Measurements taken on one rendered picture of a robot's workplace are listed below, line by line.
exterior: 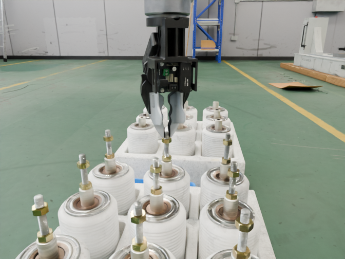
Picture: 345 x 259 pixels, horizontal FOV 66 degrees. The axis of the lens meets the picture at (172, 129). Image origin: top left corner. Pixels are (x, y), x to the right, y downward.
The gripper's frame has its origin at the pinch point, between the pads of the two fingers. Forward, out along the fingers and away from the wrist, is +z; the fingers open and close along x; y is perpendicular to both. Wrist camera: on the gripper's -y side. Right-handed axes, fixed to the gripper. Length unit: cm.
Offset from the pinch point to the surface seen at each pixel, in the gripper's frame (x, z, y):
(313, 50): 316, 1, -303
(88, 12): -11, -75, -660
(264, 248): 12.2, 16.5, 17.7
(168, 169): 0.0, 7.9, 1.7
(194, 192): 7.1, 16.5, -1.5
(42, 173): -36, 34, -59
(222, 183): 8.8, 9.0, 8.1
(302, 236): 38, 35, 1
